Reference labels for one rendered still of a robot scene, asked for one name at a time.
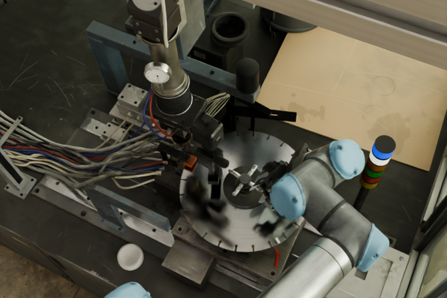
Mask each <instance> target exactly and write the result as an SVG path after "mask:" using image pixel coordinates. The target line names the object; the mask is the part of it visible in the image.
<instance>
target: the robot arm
mask: <svg viewBox="0 0 447 298"><path fill-rule="evenodd" d="M364 166H365V156H364V154H363V151H362V149H361V148H360V146H359V145H358V144H357V143H356V142H354V141H353V140H350V139H342V140H338V141H333V142H331V143H330V144H328V145H326V146H323V147H320V148H318V149H316V150H312V149H311V148H310V146H308V145H307V143H304V144H302V145H300V146H298V147H297V149H296V151H295V152H294V154H293V156H292V158H291V160H290V162H289V163H287V162H284V161H282V160H280V161H279V162H276V161H275V160H274V161H272V162H268V163H266V165H264V167H262V171H261V173H260V174H259V175H258V177H257V179H256V181H255V183H254V185H252V187H251V188H250V189H249V191H252V190H253V189H254V188H256V187H257V186H259V187H260V188H261V189H262V191H261V192H263V195H262V197H261V198H260V200H259V203H262V202H264V201H266V202H267V203H268V204H269V205H273V207H272V208H271V209H272V210H273V209H275V210H276V211H277V212H278V213H279V214H280V215H281V216H283V217H286V218H287V219H289V220H296V219H297V218H300V217H301V216H302V217H303V218H304V219H305V220H307V221H308V222H309V223H310V224H311V225H312V226H313V227H314V228H315V229H316V230H317V231H318V232H319V233H320V234H321V235H322V236H321V237H320V238H319V239H318V240H317V241H316V242H315V243H314V244H313V245H312V246H311V247H310V248H309V249H308V250H306V251H305V252H304V253H303V254H302V255H301V256H300V257H299V258H298V259H297V260H296V261H294V262H293V263H292V264H291V265H290V266H289V267H288V268H287V269H286V270H285V271H284V272H283V273H282V274H281V275H280V276H279V277H278V278H277V279H276V280H275V281H274V282H273V283H271V284H270V285H269V286H268V287H267V288H266V289H265V290H264V291H263V292H262V293H261V294H259V295H258V296H257V297H256V298H324V297H325V296H326V295H327V294H328V293H329V292H330V291H331V290H332V289H333V288H334V287H335V286H336V285H337V284H338V283H339V282H340V281H341V280H342V279H343V278H344V277H345V276H346V275H347V274H348V273H349V272H350V271H351V269H352V268H353V267H356V268H358V269H359V270H361V271H362V272H366V271H368V270H369V269H370V268H371V267H372V266H373V265H374V264H375V263H376V262H377V261H378V259H379V258H380V257H381V256H382V255H383V254H384V252H385V251H386V250H387V249H388V247H389V240H388V238H387V237H386V236H385V235H384V234H382V233H381V232H380V231H379V230H378V229H377V228H376V227H375V226H374V224H373V223H371V222H370V221H368V219H366V218H365V217H364V216H363V215H362V214H360V213H359V212H358V211H357V210H356V209H354V207H352V205H350V204H349V203H348V202H347V201H345V200H344V199H343V198H342V197H341V196H340V195H338V193H336V191H334V190H333V188H335V187H336V186H337V185H338V184H340V183H341V182H342V181H344V180H349V179H351V178H353V177H354V176H357V175H359V174H360V173H361V172H362V170H363V168H364ZM103 298H151V296H150V293H149V292H148V291H146V290H145V289H144V288H143V287H142V286H141V285H140V284H139V283H137V282H129V283H126V284H124V285H121V286H120V287H118V288H116V289H115V290H114V291H112V292H110V293H109V294H108V295H106V296H105V297H103Z"/></svg>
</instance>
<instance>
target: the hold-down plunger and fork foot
mask: <svg viewBox="0 0 447 298"><path fill-rule="evenodd" d="M221 168H222V167H219V168H218V169H217V170H216V171H215V172H212V171H211V170H209V169H208V184H217V185H218V184H219V176H220V169H221Z"/></svg>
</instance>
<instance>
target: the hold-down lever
mask: <svg viewBox="0 0 447 298"><path fill-rule="evenodd" d="M196 152H198V153H200V154H202V155H203V156H205V157H207V158H209V159H211V160H213V162H214V164H216V165H218V166H220V167H222V168H227V167H228V166H229V160H228V159H226V158H224V157H222V156H220V155H214V154H212V153H210V152H208V151H207V150H204V149H203V148H200V147H198V148H197V149H196Z"/></svg>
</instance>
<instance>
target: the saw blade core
mask: <svg viewBox="0 0 447 298"><path fill-rule="evenodd" d="M238 134H239V136H237V131H235V132H228V133H225V134H223V136H224V138H225V139H224V140H222V141H221V142H220V143H219V145H218V148H220V149H222V150H223V157H224V158H226V159H228V160H229V166H228V167H227V168H221V169H220V176H219V184H218V185H217V184H208V168H206V167H205V166H203V165H201V164H200V157H199V156H198V154H199V153H198V152H197V153H198V154H196V152H194V154H193V156H195V157H196V158H197V159H196V161H195V162H194V165H193V166H192V167H189V166H185V168H184V171H183V173H182V177H181V179H182V180H180V195H182V194H186V195H182V196H180V202H181V205H182V209H183V210H185V211H183V212H184V215H185V217H186V219H187V220H188V222H189V223H190V225H191V226H192V227H193V229H194V230H195V231H196V232H197V233H198V234H199V235H200V236H202V237H203V236H204V235H205V233H208V234H207V235H205V236H204V239H205V240H207V241H208V242H210V243H212V244H214V245H216V246H218V244H219V241H222V242H221V243H220V245H219V247H220V248H223V249H226V250H230V251H235V245H237V249H236V251H237V252H253V248H252V246H253V245H254V251H261V250H264V249H269V248H271V247H270V244H271V246H272V247H274V246H276V245H278V244H279V243H278V242H277V241H276V239H275V238H276V237H277V238H278V240H279V241H280V242H283V241H285V240H286V238H288V237H290V236H291V235H292V234H293V233H294V232H295V231H296V230H297V229H298V228H299V227H298V226H300V225H301V224H302V222H303V220H304V218H303V217H302V216H301V217H300V218H297V219H296V220H289V219H287V218H286V217H283V216H281V215H280V214H279V213H278V212H277V211H276V210H275V209H273V210H272V209H271V208H272V207H273V205H269V204H268V203H267V202H266V201H264V202H262V203H260V204H258V205H257V206H255V207H252V208H238V207H236V206H234V205H232V204H231V203H229V202H228V200H227V199H226V198H225V196H224V191H223V183H224V179H225V177H226V176H227V174H228V173H229V172H228V170H229V169H232V170H233V169H235V168H238V167H240V166H250V167H253V166H254V165H257V168H256V169H257V170H259V171H260V172H261V171H262V167H264V165H266V163H268V162H272V161H274V160H275V161H276V162H279V161H280V160H282V161H284V162H287V163H289V162H290V160H291V158H292V156H291V155H292V154H294V152H295V151H294V149H292V148H291V147H290V146H289V145H287V144H286V143H283V141H282V140H280V139H278V138H276V137H274V136H271V135H270V136H269V135H268V134H265V133H262V132H256V131H254V136H252V135H253V131H248V130H242V131H238ZM268 136H269V140H267V138H268ZM282 143H283V145H282ZM280 145H282V146H280ZM185 179H187V181H185ZM187 208H189V210H186V209H187ZM194 222H196V223H194ZM294 223H296V224H297V225H298V226H297V225H295V224H294ZM192 224H193V225H192ZM283 233H284V234H285V236H284V235H282V234H283ZM285 237H286V238H285ZM268 241H270V244H269V243H268Z"/></svg>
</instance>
